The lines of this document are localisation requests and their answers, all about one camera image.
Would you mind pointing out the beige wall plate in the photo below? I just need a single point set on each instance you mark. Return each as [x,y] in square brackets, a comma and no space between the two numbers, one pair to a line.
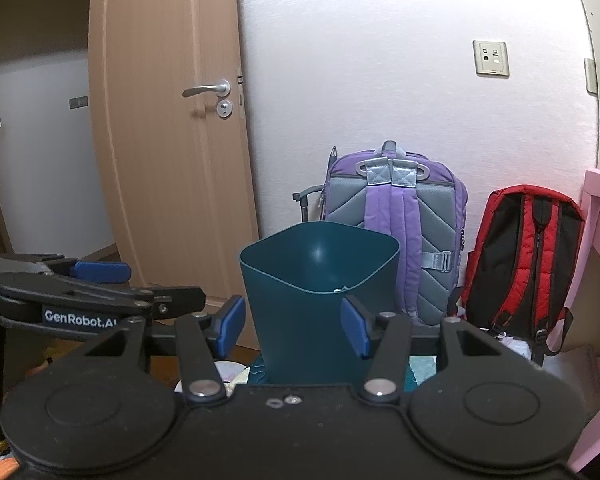
[590,76]

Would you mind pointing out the round silver door lock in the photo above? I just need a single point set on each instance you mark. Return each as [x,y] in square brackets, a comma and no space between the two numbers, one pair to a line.
[224,108]

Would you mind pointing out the grey wall switch plate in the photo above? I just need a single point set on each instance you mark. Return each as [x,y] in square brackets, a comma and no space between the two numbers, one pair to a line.
[78,102]

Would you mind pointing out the purple grey backpack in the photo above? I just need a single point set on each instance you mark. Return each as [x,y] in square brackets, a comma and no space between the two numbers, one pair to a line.
[395,240]

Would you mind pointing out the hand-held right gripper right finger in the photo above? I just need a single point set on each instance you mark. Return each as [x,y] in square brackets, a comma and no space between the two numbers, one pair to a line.
[356,329]

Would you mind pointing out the crumpled white plastic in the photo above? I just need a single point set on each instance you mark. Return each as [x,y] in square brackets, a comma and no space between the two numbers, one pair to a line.
[515,345]

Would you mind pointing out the teal zigzag quilt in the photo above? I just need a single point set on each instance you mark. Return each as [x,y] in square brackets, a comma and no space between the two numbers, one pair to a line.
[422,372]

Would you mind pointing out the light wooden door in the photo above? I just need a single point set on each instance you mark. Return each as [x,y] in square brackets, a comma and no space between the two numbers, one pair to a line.
[170,185]

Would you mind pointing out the red black backpack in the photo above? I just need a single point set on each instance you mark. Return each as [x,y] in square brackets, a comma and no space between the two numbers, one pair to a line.
[525,270]

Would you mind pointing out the teal plastic bin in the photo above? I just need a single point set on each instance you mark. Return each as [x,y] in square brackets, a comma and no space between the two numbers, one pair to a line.
[310,330]

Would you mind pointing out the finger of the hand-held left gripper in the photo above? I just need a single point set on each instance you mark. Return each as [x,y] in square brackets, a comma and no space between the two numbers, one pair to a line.
[180,301]
[100,271]

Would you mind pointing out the beige wall socket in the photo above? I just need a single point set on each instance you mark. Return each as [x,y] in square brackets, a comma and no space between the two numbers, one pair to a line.
[491,59]

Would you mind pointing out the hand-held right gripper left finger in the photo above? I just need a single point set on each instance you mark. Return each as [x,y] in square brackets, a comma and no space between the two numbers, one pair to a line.
[228,327]

